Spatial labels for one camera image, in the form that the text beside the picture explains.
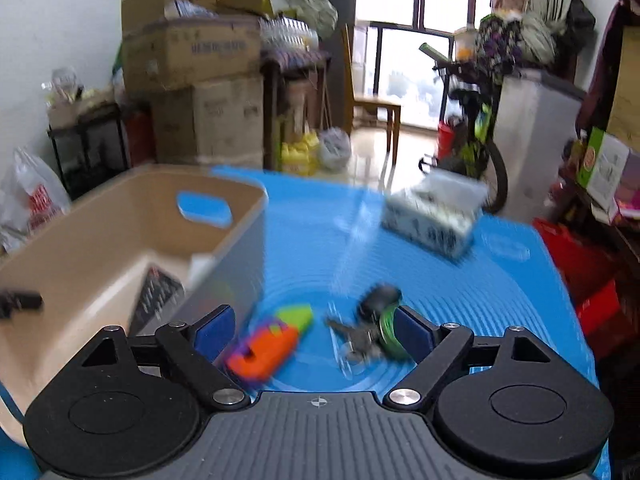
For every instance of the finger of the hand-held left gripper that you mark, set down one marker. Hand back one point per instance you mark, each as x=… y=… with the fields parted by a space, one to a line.
x=25 y=301

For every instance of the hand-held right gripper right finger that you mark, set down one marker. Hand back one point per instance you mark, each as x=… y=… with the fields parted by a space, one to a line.
x=411 y=332

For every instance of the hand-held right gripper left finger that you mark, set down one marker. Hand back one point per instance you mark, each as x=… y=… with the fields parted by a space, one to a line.
x=215 y=331

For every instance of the black car key bunch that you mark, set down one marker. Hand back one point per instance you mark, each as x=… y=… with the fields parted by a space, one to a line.
x=377 y=300

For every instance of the black remote control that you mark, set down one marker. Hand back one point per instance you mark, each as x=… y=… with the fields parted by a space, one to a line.
x=157 y=295

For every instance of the beige plastic storage bin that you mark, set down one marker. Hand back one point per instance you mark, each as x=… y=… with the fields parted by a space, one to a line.
x=100 y=240

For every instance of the white red-print plastic bag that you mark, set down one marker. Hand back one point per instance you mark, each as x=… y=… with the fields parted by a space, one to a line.
x=35 y=200

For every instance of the white tissue box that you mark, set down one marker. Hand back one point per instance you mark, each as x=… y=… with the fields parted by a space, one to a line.
x=425 y=225

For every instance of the blue silicone mat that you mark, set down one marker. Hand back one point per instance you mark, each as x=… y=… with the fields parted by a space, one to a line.
x=320 y=240

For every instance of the black utility cart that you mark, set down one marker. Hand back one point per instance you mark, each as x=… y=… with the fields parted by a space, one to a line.
x=90 y=155

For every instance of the red boxes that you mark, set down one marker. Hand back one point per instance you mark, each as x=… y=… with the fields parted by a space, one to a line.
x=585 y=275

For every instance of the black green bicycle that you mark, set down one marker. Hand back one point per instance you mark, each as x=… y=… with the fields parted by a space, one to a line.
x=465 y=150

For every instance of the yellow bottles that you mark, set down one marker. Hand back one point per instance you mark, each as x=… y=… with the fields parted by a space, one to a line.
x=300 y=155

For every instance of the red bucket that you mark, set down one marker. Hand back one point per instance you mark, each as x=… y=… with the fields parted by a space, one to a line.
x=445 y=140

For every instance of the small cardboard box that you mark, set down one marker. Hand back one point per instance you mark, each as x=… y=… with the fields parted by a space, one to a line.
x=75 y=107

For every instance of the grey plastic bag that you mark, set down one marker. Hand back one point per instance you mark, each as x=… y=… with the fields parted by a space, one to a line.
x=334 y=147

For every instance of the large closed cardboard box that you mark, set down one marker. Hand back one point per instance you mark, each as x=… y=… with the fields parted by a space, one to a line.
x=210 y=125

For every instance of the white chest freezer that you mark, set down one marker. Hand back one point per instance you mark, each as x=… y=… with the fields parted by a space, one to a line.
x=530 y=150

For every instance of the dark wooden side table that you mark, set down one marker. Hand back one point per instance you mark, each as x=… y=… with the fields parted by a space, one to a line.
x=610 y=240

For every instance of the wooden chair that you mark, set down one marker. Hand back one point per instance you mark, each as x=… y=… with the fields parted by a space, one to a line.
x=372 y=105

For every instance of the dark wooden cabinet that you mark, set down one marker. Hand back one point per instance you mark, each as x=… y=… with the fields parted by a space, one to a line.
x=295 y=105

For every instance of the green white carton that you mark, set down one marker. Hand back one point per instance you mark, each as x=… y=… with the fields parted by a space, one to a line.
x=600 y=170

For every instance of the open cardboard box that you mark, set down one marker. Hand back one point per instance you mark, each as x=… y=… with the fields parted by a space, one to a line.
x=190 y=50

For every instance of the floral clothing pile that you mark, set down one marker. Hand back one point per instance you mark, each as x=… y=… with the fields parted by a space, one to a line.
x=497 y=42

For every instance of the clear plastic bottle pack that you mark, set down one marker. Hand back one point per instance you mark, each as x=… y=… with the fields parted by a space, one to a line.
x=290 y=34

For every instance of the tall flat cardboard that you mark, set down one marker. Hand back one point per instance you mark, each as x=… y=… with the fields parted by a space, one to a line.
x=625 y=95

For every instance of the striped pale cloth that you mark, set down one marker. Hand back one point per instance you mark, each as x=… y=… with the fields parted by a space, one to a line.
x=550 y=5

